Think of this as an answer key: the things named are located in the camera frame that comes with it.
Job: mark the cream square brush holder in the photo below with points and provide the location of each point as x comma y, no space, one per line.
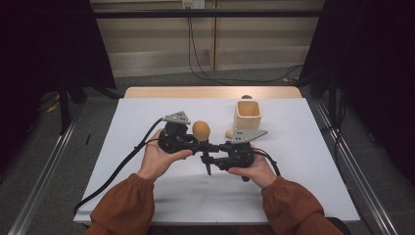
248,122

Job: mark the black horizontal frame bar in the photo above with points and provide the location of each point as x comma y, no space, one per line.
195,13

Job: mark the black curtain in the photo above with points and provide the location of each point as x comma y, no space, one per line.
49,42
375,65

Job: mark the yellow floor tape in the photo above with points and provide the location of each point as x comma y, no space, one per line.
52,107

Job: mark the white wall socket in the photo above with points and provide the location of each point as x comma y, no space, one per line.
193,4

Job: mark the metal floor rail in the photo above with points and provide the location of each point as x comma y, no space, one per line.
42,176
368,196

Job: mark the large round makeup brush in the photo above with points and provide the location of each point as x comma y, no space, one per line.
201,130

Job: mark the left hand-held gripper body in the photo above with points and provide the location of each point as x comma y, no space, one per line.
177,117

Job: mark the person's right hand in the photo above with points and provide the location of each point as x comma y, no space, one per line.
257,173

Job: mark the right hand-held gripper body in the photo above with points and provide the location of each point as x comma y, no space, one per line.
244,135

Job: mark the person's left hand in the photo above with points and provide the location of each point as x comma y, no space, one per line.
156,163

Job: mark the dark round table hole cap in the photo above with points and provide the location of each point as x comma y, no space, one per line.
247,96

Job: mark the black metal stand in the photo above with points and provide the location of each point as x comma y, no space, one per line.
63,111
332,98

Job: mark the white table mat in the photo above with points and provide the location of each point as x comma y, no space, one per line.
182,196

